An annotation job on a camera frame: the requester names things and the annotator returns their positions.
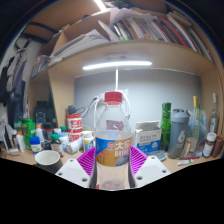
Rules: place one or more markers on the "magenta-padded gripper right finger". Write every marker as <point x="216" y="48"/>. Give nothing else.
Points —
<point x="150" y="170"/>

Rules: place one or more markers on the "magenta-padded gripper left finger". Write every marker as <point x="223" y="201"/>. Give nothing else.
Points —
<point x="75" y="171"/>

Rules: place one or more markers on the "clear plastic bottle red cap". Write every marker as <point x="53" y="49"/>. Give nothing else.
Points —
<point x="112" y="150"/>

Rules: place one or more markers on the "black mug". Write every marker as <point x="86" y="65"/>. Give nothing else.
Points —
<point x="48" y="160"/>

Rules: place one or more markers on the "blue and white carton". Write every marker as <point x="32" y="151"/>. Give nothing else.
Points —
<point x="149" y="140"/>

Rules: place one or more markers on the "brown bottle green cap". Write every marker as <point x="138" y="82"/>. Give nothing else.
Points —
<point x="56" y="146"/>

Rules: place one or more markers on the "white pill bottle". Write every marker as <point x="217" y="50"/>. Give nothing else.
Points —
<point x="88" y="142"/>

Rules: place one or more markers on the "red and white canister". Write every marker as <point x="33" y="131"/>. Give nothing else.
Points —
<point x="74" y="126"/>

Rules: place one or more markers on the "green glass bottle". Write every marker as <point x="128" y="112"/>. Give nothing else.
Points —
<point x="165" y="126"/>

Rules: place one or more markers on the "grey shaker bottle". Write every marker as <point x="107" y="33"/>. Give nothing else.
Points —
<point x="178" y="133"/>

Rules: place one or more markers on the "white bottle blue cap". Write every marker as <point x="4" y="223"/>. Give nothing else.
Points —
<point x="35" y="146"/>

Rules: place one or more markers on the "green plastic container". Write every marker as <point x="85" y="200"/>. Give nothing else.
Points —
<point x="28" y="131"/>

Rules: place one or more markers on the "brown jar white lid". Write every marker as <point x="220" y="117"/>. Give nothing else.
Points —
<point x="209" y="146"/>

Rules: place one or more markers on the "clear bottle yellow cap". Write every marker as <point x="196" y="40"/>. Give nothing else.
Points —
<point x="195" y="113"/>

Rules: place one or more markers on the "brown ceramic mug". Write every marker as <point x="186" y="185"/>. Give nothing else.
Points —
<point x="219" y="146"/>

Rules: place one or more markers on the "tall clear glass bottle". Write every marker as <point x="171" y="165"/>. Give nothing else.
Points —
<point x="214" y="120"/>

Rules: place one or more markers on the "wooden shelf unit with books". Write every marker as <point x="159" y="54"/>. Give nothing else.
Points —
<point x="140" y="30"/>

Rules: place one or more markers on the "ceiling tube light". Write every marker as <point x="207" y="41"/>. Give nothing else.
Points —
<point x="100" y="5"/>

